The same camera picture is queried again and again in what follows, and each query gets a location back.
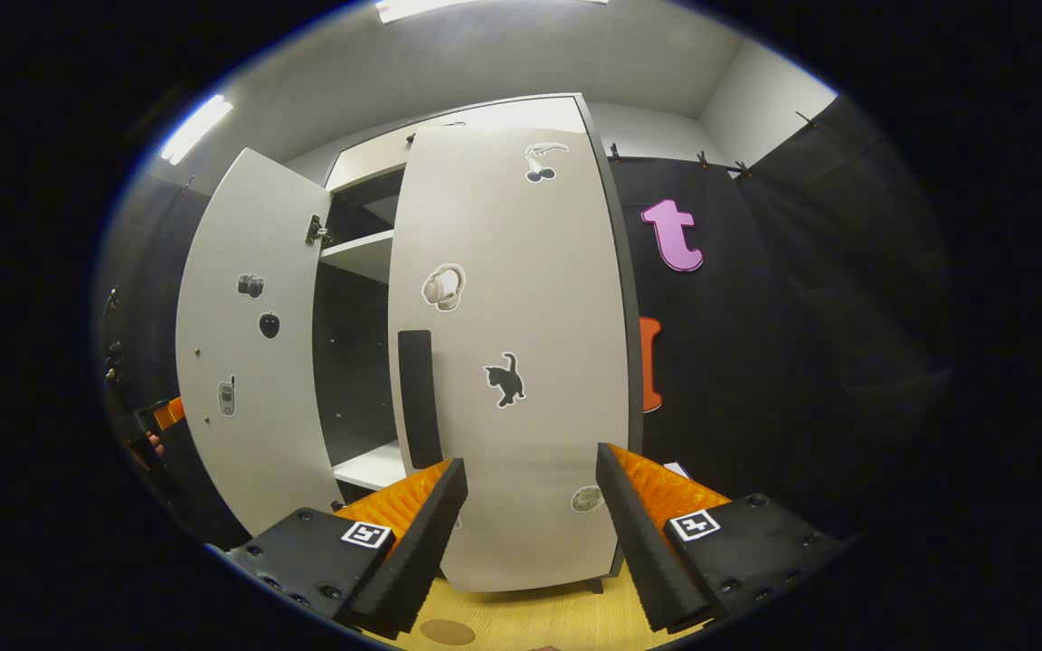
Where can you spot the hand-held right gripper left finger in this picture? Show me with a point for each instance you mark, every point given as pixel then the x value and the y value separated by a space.
pixel 417 561

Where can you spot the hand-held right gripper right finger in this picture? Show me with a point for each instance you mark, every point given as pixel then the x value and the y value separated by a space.
pixel 648 551

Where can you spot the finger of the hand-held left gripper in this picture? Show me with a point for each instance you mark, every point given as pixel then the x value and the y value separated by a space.
pixel 168 412

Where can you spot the white cabinet door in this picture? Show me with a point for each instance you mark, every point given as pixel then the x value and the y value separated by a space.
pixel 241 470
pixel 521 271

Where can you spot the round brown coaster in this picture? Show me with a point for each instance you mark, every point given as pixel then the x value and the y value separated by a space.
pixel 447 632

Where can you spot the white book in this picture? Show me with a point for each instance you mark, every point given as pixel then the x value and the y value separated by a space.
pixel 677 470

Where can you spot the black backdrop cloth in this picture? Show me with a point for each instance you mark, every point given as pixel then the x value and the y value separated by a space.
pixel 801 362

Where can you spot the white cabinet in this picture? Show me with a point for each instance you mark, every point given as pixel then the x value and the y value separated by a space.
pixel 363 255

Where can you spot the ceiling light panel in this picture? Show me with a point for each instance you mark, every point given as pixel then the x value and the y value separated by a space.
pixel 197 128
pixel 485 7

